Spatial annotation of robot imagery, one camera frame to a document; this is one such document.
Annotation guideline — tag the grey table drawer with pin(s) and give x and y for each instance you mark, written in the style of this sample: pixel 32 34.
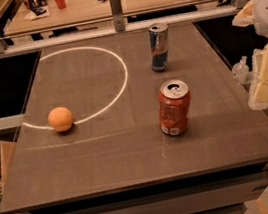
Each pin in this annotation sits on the grey table drawer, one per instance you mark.
pixel 190 200

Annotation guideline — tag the clear sanitizer bottle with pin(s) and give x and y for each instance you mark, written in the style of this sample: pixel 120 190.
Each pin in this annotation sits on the clear sanitizer bottle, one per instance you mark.
pixel 240 70

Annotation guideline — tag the orange fruit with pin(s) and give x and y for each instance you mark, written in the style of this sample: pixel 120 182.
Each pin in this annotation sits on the orange fruit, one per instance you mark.
pixel 61 119

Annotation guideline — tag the blue silver energy drink can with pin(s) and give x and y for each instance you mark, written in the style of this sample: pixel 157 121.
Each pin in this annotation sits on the blue silver energy drink can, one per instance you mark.
pixel 158 35

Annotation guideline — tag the red coke can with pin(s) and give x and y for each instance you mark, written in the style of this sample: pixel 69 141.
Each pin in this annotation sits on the red coke can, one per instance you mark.
pixel 174 103

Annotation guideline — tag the middle metal bracket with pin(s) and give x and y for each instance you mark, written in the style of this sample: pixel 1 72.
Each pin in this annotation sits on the middle metal bracket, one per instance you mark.
pixel 117 13

